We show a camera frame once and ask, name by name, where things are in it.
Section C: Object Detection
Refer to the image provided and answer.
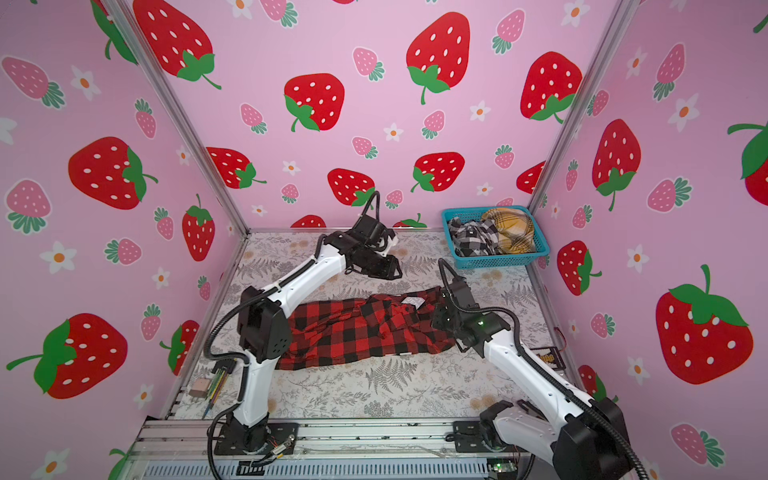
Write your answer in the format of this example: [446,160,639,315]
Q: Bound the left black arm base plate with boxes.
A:
[213,421,299,457]

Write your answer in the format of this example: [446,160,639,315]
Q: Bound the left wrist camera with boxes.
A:
[351,215,397,252]

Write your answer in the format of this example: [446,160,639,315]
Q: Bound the white black plaid shirt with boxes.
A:
[448,217,501,257]

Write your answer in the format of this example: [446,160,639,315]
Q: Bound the yellow plaid shirt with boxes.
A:
[482,207,536,255]

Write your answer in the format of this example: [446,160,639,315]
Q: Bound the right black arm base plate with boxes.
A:
[451,420,504,453]

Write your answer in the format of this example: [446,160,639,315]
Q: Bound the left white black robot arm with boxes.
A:
[203,227,402,454]

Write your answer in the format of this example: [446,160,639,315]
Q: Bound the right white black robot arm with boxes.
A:
[433,259,649,479]

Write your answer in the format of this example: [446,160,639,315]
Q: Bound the red black plaid shirt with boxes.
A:
[277,287,455,371]

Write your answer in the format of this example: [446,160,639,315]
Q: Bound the small tools bundle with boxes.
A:
[188,369,229,419]

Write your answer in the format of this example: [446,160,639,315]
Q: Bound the black device with orange label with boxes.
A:
[533,346,566,371]

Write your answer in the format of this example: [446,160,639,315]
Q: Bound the teal plastic basket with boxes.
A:
[442,206,550,269]

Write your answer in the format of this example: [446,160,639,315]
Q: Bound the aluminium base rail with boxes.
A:
[128,416,619,463]

